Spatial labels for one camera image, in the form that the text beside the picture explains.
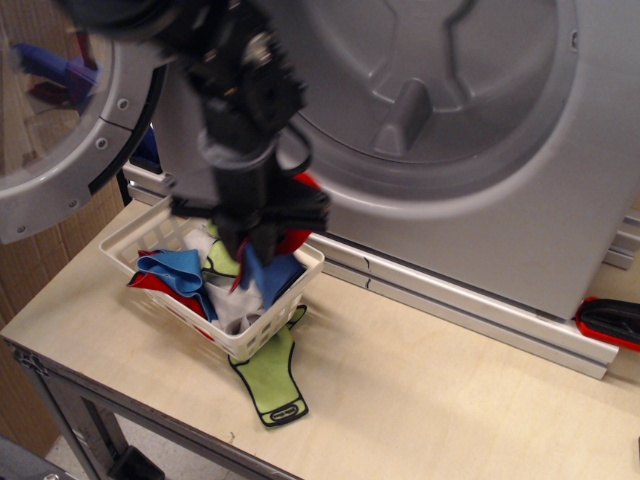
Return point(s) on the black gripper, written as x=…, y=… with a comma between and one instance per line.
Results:
x=234, y=189

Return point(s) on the red cloth black trim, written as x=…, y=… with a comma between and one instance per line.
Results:
x=297, y=237

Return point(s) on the blue cloth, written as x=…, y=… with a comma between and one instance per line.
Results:
x=175, y=275
x=273, y=280

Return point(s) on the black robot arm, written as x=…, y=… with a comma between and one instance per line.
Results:
x=226, y=139

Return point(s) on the round washing machine door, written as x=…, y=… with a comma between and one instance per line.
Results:
x=52, y=163

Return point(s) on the grey toy washing machine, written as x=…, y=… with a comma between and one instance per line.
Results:
x=493, y=143

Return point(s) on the grey cloth in basket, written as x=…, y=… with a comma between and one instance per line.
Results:
x=236, y=309

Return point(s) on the blue cloth in basket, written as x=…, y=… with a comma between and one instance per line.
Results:
x=175, y=275

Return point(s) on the white plastic basket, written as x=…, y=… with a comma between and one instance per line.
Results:
x=159, y=229

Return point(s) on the red cloth in basket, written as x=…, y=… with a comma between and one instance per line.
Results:
x=160, y=287

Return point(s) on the green cloth black trim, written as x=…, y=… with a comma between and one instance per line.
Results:
x=268, y=377

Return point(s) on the blue object behind door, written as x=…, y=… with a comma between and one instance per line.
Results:
x=66, y=83

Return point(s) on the red and black clamp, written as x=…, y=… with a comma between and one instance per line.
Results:
x=612, y=321

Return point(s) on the grey metal table frame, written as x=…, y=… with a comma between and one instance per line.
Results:
x=86, y=410

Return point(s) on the aluminium extrusion rail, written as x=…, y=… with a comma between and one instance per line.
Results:
x=450, y=305

